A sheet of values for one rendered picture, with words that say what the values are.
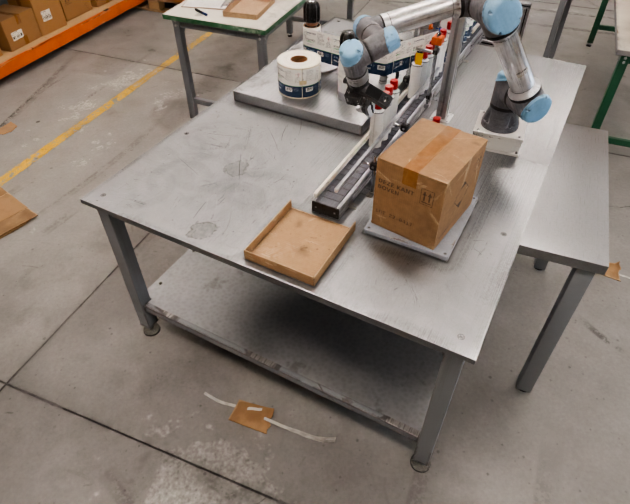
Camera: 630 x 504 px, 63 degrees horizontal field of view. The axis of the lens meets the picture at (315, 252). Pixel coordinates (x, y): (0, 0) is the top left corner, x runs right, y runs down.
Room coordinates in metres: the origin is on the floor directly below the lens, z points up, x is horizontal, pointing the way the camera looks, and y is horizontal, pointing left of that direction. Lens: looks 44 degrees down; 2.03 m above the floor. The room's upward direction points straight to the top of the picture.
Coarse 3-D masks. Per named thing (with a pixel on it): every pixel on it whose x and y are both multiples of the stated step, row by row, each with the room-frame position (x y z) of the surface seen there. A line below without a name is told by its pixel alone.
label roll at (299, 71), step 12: (288, 60) 2.28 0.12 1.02; (300, 60) 2.33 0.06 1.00; (312, 60) 2.28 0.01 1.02; (288, 72) 2.20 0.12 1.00; (300, 72) 2.19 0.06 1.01; (312, 72) 2.21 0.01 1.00; (288, 84) 2.20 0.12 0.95; (300, 84) 2.19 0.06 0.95; (312, 84) 2.21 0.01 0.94; (288, 96) 2.21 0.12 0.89; (300, 96) 2.19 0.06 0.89; (312, 96) 2.21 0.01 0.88
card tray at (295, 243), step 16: (288, 208) 1.44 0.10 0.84; (272, 224) 1.35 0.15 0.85; (288, 224) 1.37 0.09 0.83; (304, 224) 1.37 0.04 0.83; (320, 224) 1.37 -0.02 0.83; (336, 224) 1.37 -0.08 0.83; (352, 224) 1.33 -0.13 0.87; (256, 240) 1.26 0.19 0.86; (272, 240) 1.29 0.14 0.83; (288, 240) 1.29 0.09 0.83; (304, 240) 1.29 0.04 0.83; (320, 240) 1.29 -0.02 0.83; (336, 240) 1.28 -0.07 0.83; (256, 256) 1.18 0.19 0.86; (272, 256) 1.21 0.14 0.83; (288, 256) 1.21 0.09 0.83; (304, 256) 1.21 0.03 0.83; (320, 256) 1.21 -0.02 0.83; (288, 272) 1.12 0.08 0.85; (304, 272) 1.14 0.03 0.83; (320, 272) 1.12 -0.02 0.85
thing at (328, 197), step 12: (420, 96) 2.21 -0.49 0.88; (408, 108) 2.10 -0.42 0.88; (396, 132) 1.90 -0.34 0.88; (384, 144) 1.81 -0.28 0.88; (360, 156) 1.72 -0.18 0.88; (372, 156) 1.72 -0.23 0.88; (348, 168) 1.64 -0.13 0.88; (360, 168) 1.64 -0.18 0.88; (336, 180) 1.56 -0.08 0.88; (348, 180) 1.56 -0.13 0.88; (324, 192) 1.49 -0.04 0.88; (348, 192) 1.49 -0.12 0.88; (324, 204) 1.42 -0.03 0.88; (336, 204) 1.42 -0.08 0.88
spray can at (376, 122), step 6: (378, 108) 1.78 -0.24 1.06; (378, 114) 1.77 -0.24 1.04; (372, 120) 1.78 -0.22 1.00; (378, 120) 1.77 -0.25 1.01; (372, 126) 1.78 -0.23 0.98; (378, 126) 1.77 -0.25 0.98; (372, 132) 1.78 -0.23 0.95; (378, 132) 1.77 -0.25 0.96; (372, 138) 1.78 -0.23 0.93; (378, 144) 1.78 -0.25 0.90
